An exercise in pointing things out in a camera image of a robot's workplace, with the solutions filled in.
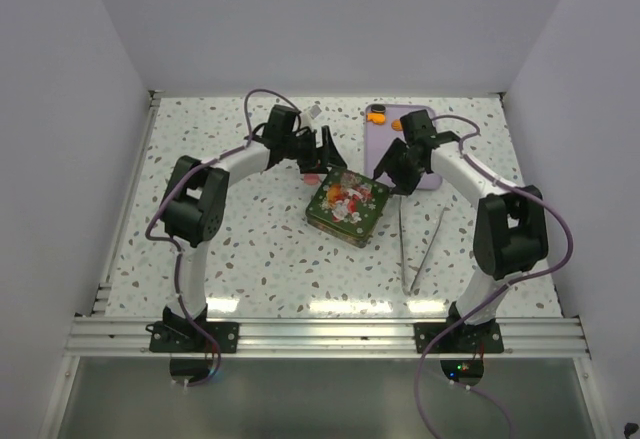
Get pink round cookie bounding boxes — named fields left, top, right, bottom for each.
left=304, top=174, right=320, bottom=185

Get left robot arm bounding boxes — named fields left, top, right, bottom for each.
left=154, top=105, right=346, bottom=352

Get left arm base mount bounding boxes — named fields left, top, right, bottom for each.
left=145, top=307, right=240, bottom=354

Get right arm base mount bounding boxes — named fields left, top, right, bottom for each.
left=413, top=320, right=505, bottom=354

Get aluminium front rail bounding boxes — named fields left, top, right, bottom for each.
left=64, top=317, right=590, bottom=359

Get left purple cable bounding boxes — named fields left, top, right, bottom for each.
left=144, top=88, right=301, bottom=390

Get green cookie tin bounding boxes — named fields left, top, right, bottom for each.
left=306, top=214, right=381, bottom=248

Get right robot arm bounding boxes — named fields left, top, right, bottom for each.
left=373, top=110, right=548, bottom=352

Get gold tin lid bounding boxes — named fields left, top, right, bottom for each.
left=305, top=168, right=391, bottom=222

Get metal tongs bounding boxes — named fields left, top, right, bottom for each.
left=397, top=199, right=447, bottom=296

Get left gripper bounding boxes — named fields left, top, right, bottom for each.
left=283, top=126, right=347, bottom=175

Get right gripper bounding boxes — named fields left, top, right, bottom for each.
left=374, top=138, right=426, bottom=197

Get purple tray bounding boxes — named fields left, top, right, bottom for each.
left=364, top=103, right=435, bottom=178

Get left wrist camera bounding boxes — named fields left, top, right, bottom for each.
left=300, top=104, right=322, bottom=130

